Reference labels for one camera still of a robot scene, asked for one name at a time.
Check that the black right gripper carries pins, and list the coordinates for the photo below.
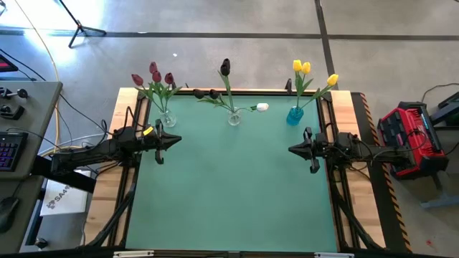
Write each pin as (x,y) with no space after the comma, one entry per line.
(322,147)

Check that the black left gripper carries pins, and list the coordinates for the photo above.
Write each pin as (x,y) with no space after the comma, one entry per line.
(157,141)

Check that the black artificial tulip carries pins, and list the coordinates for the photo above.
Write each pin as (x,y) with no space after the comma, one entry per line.
(198,94)
(225,67)
(214,94)

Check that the white artificial tulip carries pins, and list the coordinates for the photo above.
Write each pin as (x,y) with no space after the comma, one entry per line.
(262,107)

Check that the yellow artificial tulip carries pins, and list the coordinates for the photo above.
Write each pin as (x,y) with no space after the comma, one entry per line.
(306,67)
(332,79)
(297,65)

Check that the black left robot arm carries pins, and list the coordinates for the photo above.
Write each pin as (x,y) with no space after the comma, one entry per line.
(89,152)

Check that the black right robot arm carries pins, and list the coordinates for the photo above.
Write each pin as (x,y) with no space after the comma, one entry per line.
(380,156)

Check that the clear bulbous glass vase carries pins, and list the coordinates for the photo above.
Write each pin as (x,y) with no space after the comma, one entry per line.
(168,120)

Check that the blue glass vase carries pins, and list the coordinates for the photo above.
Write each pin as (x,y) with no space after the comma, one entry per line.
(294,116)

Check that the clear squat glass vase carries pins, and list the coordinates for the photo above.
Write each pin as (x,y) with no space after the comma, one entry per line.
(234,118)

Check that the yellow tag on gripper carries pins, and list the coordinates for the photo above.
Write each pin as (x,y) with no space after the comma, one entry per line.
(148,131)

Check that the black mat with hazard stripe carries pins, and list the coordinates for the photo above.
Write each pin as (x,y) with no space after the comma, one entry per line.
(382,200)

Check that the red and black toolbox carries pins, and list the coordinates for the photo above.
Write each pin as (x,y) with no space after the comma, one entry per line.
(398,125)

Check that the white label strip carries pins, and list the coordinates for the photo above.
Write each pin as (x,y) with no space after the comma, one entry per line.
(333,255)
(132,254)

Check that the white paper sign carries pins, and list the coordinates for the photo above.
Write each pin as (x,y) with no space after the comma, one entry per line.
(68,200)

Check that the grey desk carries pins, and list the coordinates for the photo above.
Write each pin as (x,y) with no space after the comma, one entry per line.
(39,107)

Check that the black tripod stand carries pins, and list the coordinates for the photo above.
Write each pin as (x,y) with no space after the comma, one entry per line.
(79,28)

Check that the black equipment case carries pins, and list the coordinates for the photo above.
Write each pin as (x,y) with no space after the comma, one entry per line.
(448,111)

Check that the light blue floor stand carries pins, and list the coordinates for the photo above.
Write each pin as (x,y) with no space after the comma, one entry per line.
(444,200)

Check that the black keyboard with lit keys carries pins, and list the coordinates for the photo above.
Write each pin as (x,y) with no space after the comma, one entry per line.
(12,150)

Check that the small black desk device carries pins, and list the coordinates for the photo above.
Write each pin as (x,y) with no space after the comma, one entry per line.
(12,113)

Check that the black caster wheel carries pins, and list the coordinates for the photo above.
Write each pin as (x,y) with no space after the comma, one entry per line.
(42,243)

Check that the black panel with red light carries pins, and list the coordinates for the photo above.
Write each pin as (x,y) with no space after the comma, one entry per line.
(7,65)

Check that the black computer mouse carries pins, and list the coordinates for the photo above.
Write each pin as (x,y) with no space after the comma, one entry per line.
(7,213)

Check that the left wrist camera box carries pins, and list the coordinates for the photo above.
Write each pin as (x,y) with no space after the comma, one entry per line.
(133,136)

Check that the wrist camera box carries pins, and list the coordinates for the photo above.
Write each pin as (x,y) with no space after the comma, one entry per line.
(346,139)
(133,136)

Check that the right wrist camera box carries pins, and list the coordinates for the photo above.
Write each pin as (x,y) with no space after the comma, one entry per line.
(346,139)

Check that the small black bracket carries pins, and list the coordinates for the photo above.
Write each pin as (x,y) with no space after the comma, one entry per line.
(288,86)

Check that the black table frame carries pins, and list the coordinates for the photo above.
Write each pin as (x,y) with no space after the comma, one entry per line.
(118,215)

